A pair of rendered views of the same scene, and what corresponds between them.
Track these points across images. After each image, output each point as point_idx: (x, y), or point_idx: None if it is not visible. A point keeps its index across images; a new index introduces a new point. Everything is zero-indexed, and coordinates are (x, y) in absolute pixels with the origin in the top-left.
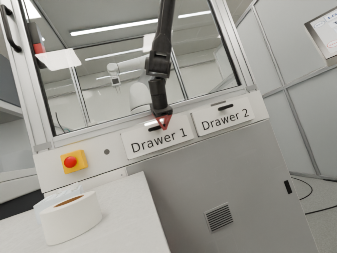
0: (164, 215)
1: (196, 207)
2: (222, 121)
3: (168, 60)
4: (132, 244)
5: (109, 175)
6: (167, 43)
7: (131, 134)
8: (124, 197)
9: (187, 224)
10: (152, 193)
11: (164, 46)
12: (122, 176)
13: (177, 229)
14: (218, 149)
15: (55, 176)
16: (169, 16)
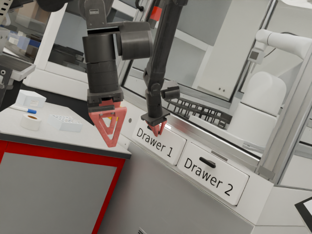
0: (123, 198)
1: (139, 217)
2: (202, 174)
3: (148, 83)
4: (8, 130)
5: (121, 138)
6: (150, 70)
7: (144, 120)
8: (56, 136)
9: (127, 221)
10: (128, 175)
11: (149, 70)
12: (124, 146)
13: (121, 216)
14: (184, 196)
15: None
16: (155, 51)
